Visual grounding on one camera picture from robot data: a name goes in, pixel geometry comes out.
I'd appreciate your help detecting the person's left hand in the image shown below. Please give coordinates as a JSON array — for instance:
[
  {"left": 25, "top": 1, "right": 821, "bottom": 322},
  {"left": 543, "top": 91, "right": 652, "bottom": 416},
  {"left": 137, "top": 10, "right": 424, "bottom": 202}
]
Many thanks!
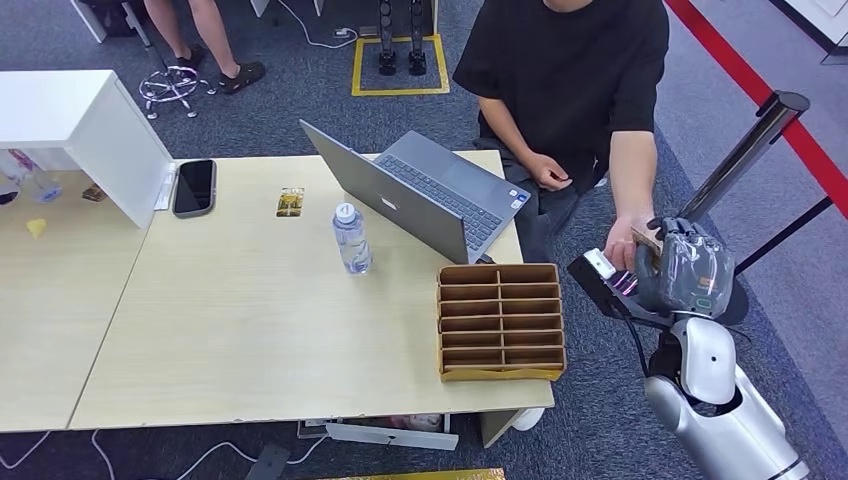
[{"left": 602, "top": 215, "right": 657, "bottom": 273}]

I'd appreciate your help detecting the person's right hand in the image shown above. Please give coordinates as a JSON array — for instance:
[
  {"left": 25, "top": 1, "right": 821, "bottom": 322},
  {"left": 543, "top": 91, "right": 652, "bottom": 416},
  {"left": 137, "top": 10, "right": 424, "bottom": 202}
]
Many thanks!
[{"left": 526, "top": 152, "right": 572, "bottom": 192}]

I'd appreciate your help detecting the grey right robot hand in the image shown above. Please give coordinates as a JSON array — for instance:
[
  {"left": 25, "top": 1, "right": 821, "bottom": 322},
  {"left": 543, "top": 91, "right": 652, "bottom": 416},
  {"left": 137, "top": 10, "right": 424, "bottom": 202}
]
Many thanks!
[{"left": 634, "top": 217, "right": 737, "bottom": 318}]

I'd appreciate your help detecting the yellow tree picture card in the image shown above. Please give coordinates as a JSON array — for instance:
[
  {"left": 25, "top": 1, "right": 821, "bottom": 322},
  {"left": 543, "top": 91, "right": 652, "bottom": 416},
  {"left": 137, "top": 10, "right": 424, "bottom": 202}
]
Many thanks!
[
  {"left": 276, "top": 187, "right": 306, "bottom": 219},
  {"left": 630, "top": 225, "right": 664, "bottom": 257}
]

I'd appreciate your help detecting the seated person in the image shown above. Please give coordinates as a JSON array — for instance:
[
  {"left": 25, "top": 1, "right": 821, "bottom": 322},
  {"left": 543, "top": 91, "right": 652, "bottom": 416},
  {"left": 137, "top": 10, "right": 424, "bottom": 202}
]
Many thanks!
[{"left": 452, "top": 0, "right": 670, "bottom": 273}]

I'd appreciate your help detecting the wooden slotted card organizer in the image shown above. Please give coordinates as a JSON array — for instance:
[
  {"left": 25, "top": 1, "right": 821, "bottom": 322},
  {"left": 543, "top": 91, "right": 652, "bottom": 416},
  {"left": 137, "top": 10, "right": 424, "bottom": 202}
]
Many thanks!
[{"left": 435, "top": 262, "right": 569, "bottom": 384}]

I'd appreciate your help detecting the standing person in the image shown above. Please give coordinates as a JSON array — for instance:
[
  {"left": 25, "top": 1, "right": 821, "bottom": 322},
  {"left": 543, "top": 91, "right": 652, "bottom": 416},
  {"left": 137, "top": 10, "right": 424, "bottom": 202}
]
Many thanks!
[{"left": 142, "top": 0, "right": 268, "bottom": 95}]

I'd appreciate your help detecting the grey open laptop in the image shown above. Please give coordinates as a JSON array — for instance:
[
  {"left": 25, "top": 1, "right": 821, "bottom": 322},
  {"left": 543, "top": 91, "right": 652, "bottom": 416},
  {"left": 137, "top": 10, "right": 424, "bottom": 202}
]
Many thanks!
[{"left": 299, "top": 119, "right": 533, "bottom": 266}]

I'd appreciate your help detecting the yellow floor tape square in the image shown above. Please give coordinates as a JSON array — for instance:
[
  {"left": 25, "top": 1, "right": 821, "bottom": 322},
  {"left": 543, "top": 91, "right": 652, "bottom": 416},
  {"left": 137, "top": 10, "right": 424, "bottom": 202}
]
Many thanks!
[{"left": 351, "top": 34, "right": 451, "bottom": 98}]

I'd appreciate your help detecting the black robot leg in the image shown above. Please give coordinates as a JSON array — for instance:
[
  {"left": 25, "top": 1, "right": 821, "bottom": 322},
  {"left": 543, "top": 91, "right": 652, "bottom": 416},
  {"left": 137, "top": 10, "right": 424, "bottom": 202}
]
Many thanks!
[
  {"left": 406, "top": 0, "right": 429, "bottom": 77},
  {"left": 377, "top": 0, "right": 398, "bottom": 77}
]

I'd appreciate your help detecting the red barrier band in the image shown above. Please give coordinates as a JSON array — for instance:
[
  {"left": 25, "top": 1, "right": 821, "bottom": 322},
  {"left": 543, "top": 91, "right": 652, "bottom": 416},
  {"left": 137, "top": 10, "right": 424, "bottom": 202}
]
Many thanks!
[{"left": 664, "top": 0, "right": 848, "bottom": 221}]

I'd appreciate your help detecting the clear plastic water bottle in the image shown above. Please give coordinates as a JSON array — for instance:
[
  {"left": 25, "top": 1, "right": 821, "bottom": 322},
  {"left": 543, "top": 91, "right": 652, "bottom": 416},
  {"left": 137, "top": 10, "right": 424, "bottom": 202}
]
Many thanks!
[{"left": 331, "top": 202, "right": 374, "bottom": 276}]

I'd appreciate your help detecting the wooden desk leg panel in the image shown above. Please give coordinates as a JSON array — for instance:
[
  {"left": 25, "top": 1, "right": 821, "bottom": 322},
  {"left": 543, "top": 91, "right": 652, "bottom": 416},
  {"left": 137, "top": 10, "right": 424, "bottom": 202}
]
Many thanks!
[{"left": 479, "top": 409, "right": 526, "bottom": 450}]

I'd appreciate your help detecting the gold floor strip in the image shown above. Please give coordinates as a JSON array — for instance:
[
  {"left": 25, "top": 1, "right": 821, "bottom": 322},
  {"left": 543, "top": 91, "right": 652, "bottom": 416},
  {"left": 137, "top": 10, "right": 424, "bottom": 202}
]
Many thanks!
[{"left": 317, "top": 467, "right": 507, "bottom": 480}]

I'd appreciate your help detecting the black smartphone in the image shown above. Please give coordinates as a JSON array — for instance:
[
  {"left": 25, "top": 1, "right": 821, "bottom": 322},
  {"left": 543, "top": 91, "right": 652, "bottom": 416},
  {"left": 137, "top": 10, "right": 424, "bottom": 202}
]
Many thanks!
[{"left": 171, "top": 158, "right": 218, "bottom": 220}]

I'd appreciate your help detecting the white flat pad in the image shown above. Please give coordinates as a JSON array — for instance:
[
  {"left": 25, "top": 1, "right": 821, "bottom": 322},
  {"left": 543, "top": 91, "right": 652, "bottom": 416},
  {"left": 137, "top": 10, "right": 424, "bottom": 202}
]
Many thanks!
[{"left": 153, "top": 162, "right": 179, "bottom": 213}]

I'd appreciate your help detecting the chrome chair star base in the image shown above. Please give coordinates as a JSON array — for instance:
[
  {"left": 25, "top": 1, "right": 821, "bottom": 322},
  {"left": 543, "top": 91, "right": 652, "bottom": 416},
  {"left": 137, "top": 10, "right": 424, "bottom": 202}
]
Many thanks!
[{"left": 137, "top": 62, "right": 217, "bottom": 121}]

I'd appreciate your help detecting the dark grey floor plate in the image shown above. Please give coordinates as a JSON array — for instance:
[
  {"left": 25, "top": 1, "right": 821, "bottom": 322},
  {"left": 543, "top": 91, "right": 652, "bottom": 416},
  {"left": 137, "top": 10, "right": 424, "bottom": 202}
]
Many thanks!
[{"left": 245, "top": 442, "right": 292, "bottom": 480}]

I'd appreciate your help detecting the white desktop cabinet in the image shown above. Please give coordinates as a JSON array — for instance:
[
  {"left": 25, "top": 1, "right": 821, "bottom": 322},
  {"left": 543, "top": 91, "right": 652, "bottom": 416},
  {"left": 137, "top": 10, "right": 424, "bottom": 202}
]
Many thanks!
[{"left": 0, "top": 69, "right": 175, "bottom": 230}]

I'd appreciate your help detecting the clear plastic cup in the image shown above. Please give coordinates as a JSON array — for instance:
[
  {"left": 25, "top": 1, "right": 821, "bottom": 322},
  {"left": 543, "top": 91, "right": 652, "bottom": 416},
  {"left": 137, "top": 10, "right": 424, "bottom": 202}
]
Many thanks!
[{"left": 0, "top": 148, "right": 64, "bottom": 205}]

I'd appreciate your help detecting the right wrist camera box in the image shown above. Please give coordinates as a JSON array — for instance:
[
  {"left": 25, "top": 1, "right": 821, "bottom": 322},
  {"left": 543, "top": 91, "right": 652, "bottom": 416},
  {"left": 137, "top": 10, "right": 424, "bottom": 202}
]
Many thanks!
[{"left": 567, "top": 248, "right": 639, "bottom": 319}]

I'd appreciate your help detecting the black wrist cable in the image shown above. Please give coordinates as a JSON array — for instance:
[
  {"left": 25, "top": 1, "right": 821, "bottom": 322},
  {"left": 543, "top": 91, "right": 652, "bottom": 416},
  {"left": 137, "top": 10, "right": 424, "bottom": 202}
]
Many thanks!
[{"left": 619, "top": 307, "right": 654, "bottom": 380}]

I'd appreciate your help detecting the white floor cable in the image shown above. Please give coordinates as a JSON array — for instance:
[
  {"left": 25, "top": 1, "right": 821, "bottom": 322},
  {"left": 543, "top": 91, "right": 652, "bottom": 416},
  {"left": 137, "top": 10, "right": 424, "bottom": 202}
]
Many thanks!
[{"left": 276, "top": 0, "right": 360, "bottom": 52}]

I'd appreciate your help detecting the white wall cabinet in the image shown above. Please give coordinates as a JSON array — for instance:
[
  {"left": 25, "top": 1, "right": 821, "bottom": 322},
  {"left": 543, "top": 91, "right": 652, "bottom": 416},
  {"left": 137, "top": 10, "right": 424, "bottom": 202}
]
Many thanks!
[{"left": 771, "top": 0, "right": 848, "bottom": 66}]

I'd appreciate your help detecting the white cable tray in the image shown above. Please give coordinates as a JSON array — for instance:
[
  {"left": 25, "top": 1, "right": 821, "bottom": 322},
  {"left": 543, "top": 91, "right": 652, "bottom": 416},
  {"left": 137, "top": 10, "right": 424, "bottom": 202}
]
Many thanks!
[{"left": 324, "top": 413, "right": 460, "bottom": 452}]

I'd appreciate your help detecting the white under-desk cable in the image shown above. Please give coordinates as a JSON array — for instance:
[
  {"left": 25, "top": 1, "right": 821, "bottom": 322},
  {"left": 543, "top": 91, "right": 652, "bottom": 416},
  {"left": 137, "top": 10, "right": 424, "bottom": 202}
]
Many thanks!
[{"left": 91, "top": 429, "right": 331, "bottom": 480}]

